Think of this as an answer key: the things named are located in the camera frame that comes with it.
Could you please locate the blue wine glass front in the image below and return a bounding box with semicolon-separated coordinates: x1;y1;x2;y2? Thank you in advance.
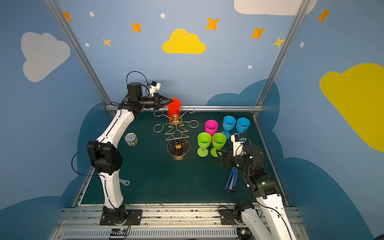
221;116;237;139

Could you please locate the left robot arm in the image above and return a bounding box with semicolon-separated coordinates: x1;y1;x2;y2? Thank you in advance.
87;82;173;226

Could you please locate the pink wine glass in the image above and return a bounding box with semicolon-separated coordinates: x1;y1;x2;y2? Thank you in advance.
205;120;219;138

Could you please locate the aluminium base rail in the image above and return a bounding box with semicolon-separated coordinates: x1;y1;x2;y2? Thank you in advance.
50;201;309;240

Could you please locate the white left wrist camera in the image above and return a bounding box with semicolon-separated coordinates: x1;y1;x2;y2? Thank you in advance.
150;81;161;97

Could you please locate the silver tin can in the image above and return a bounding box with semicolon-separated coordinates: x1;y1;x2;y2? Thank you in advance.
125;133;138;147

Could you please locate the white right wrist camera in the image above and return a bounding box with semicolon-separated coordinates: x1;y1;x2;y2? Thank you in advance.
231;134;247;157

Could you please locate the aluminium frame rear rail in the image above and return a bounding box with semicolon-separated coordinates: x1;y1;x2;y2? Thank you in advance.
105;104;264;113

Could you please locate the right corner frame post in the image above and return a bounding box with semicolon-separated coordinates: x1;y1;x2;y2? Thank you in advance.
253;0;312;120

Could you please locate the corner frame post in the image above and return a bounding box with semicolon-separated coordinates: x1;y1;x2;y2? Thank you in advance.
253;0;312;120
45;0;112;110

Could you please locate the left corner frame post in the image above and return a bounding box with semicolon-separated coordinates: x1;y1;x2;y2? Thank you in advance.
45;0;112;110

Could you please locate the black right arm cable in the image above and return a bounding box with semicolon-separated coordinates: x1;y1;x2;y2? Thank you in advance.
239;131;295;240

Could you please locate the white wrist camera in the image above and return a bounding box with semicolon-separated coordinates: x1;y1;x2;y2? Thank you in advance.
231;134;247;157
150;81;161;97

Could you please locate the green wine glass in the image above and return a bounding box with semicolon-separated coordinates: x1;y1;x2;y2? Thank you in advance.
211;133;227;158
197;132;212;157

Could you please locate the red wine glass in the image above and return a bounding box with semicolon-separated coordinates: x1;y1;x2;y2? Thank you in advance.
167;98;181;119

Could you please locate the blue wine glass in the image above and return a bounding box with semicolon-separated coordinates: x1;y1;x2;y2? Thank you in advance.
221;116;237;139
234;117;251;135

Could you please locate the gold wire glass rack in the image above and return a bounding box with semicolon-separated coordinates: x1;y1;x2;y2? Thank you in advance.
153;107;199;160

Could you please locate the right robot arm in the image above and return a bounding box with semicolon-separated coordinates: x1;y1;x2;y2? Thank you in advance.
217;145;297;240

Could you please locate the grey dish brush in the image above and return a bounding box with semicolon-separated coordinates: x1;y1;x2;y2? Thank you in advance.
119;179;131;187

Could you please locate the black left camera cable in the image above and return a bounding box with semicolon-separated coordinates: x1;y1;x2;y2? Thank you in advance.
125;70;151;97

